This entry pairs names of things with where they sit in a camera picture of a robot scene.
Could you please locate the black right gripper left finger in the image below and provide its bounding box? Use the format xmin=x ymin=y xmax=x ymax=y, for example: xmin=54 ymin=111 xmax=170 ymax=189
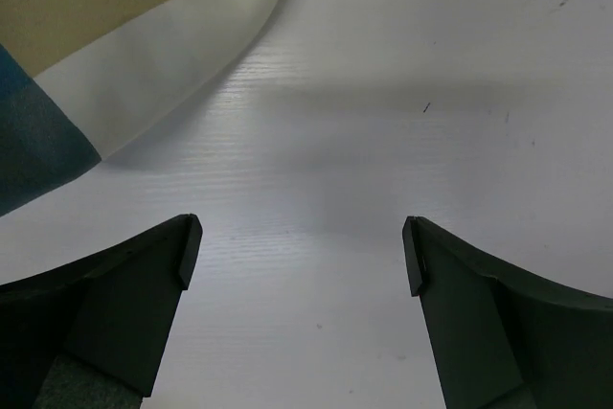
xmin=1 ymin=215 xmax=202 ymax=408

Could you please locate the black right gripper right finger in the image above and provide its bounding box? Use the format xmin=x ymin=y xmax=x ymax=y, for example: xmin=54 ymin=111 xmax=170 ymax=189
xmin=402 ymin=216 xmax=612 ymax=408

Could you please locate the blue beige striped placemat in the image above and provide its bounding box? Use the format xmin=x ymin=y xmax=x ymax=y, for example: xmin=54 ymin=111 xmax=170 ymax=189
xmin=1 ymin=0 xmax=279 ymax=214

